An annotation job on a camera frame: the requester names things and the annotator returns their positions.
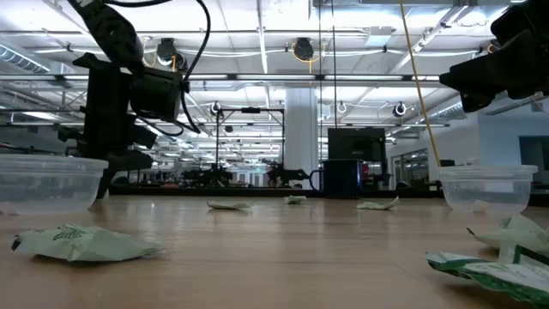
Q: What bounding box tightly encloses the black metal table frame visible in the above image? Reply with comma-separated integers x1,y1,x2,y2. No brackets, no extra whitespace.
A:
109,185,549,207

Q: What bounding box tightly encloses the clear plastic bowl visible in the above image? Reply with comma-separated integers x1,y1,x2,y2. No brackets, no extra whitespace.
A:
0,153,110,215
436,164,539,215

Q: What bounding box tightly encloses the black hanging cable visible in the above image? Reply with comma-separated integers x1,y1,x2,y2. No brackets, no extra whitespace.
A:
317,0,323,164
330,0,340,129

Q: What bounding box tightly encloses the yellow hanging cable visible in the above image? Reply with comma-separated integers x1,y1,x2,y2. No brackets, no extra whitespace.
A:
398,0,443,168

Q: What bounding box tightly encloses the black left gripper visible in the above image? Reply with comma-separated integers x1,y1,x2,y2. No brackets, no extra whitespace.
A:
57,51,158,200

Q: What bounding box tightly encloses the white building column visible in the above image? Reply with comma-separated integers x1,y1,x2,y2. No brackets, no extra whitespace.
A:
284,88,319,190

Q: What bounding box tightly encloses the dark blue mug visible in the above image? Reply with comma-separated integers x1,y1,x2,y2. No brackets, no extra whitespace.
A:
308,158,365,199

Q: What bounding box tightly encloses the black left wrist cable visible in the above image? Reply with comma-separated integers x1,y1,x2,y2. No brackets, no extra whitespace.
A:
102,0,212,137

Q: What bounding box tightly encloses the black background station frame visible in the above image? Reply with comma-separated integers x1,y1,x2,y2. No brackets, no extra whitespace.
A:
214,106,287,181

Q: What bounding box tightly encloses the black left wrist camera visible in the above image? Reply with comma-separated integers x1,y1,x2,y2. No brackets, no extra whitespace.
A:
130,67,190,123

